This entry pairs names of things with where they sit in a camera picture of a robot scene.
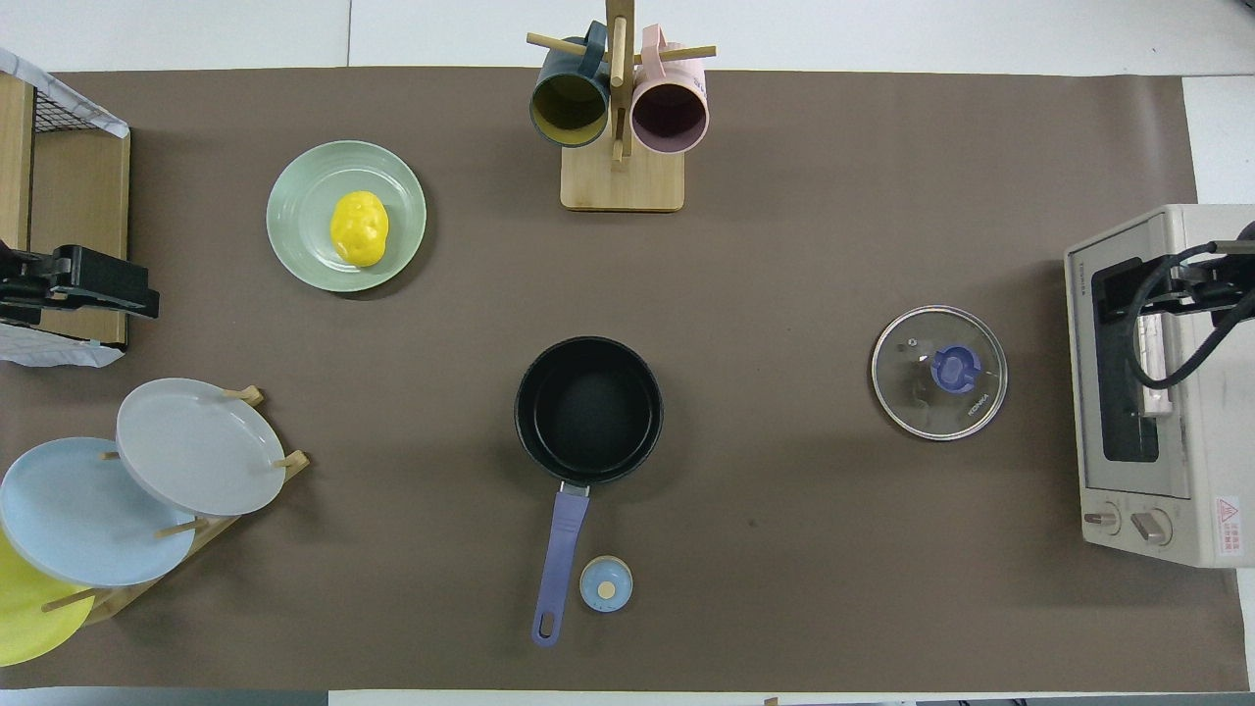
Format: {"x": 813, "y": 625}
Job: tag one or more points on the pale green plate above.
{"x": 294, "y": 216}

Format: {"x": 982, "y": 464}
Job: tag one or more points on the wooden mug tree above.
{"x": 623, "y": 181}

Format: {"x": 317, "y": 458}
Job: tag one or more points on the glass lid blue knob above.
{"x": 902, "y": 392}

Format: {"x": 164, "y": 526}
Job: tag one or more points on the dark teal mug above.
{"x": 569, "y": 103}

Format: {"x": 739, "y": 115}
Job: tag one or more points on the pink mug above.
{"x": 670, "y": 113}

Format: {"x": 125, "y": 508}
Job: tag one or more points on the small blue knob lid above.
{"x": 606, "y": 584}

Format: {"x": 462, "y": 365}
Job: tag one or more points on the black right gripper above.
{"x": 1201, "y": 289}

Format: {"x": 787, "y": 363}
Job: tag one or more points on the light blue plate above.
{"x": 78, "y": 520}

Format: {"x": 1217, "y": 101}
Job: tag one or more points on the grey plate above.
{"x": 196, "y": 446}

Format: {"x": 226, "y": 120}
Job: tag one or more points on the dark wooden board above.
{"x": 78, "y": 196}

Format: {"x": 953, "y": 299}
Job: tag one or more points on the yellow potato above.
{"x": 359, "y": 228}

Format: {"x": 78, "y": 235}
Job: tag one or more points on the yellow plate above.
{"x": 29, "y": 618}

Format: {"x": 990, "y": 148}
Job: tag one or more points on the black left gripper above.
{"x": 20, "y": 299}

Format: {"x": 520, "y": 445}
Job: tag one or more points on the brown table mat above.
{"x": 784, "y": 245}

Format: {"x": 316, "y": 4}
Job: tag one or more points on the wooden plate rack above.
{"x": 118, "y": 598}

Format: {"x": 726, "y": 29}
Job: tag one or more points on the light wooden board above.
{"x": 15, "y": 157}

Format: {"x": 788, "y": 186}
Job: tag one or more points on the beige toaster oven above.
{"x": 1206, "y": 441}

